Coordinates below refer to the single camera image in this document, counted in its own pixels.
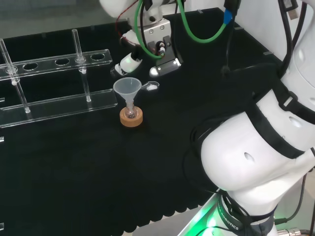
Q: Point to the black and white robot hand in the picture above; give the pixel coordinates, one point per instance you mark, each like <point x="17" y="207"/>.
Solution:
<point x="157" y="32"/>

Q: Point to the clear weighing funnel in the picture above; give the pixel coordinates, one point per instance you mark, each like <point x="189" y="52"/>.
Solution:
<point x="150" y="86"/>

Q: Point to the clear plastic funnel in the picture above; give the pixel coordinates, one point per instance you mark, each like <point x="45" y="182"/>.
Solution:
<point x="127" y="87"/>

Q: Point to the clear acrylic funnel stand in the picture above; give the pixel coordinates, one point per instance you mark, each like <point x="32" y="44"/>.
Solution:
<point x="56" y="105"/>

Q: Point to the small round-bottom glass flask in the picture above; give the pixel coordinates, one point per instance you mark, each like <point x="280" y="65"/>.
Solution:
<point x="130" y="112"/>

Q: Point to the black bench cloth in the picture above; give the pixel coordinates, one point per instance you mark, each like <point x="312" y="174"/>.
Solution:
<point x="98" y="172"/>

